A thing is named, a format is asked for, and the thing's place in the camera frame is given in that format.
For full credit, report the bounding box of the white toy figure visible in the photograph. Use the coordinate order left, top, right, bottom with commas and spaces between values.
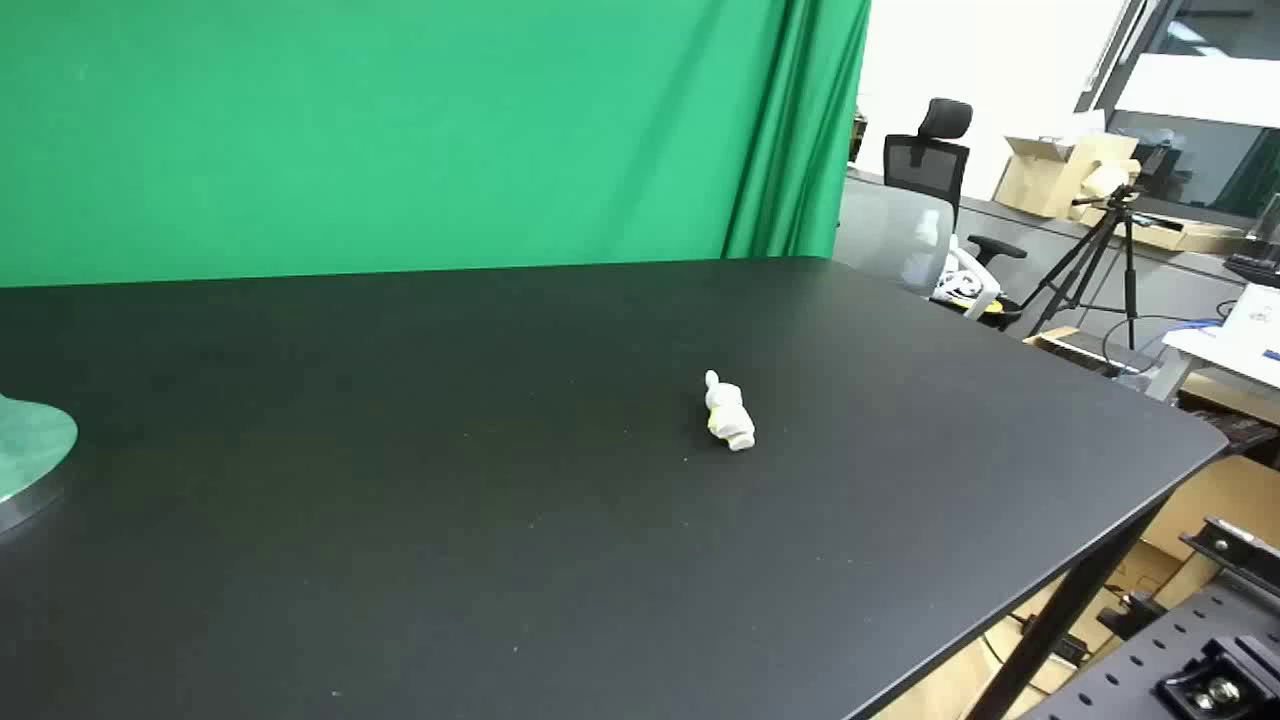
699, 369, 760, 457

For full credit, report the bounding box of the grey translucent chair back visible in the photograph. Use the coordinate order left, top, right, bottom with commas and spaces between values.
830, 177, 961, 295

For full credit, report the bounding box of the white patterned bag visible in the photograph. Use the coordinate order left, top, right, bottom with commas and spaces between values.
926, 243, 1002, 322

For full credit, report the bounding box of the green backdrop curtain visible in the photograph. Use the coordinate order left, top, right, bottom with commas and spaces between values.
0, 0, 877, 293

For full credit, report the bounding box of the black office chair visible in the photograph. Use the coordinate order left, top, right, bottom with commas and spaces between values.
879, 96, 1033, 270

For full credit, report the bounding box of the open cardboard box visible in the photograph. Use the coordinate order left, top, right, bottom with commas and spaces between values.
993, 128, 1144, 224

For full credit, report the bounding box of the black table leg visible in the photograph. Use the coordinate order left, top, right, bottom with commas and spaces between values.
964, 508, 1167, 720

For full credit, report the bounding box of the black tripod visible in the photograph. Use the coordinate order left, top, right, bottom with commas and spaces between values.
1015, 196, 1150, 358

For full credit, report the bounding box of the black perforated metal board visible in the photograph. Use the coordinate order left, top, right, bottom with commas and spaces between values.
1024, 516, 1280, 720

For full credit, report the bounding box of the white paper box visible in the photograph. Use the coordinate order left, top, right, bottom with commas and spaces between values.
1160, 281, 1280, 397

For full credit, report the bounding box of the green plate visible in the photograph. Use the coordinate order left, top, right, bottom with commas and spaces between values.
0, 394, 79, 508

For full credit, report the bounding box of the black metal clamp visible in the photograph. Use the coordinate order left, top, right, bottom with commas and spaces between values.
1150, 631, 1280, 720

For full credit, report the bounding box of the camera on tripod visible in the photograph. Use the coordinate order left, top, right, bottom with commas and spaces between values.
1084, 158, 1144, 209

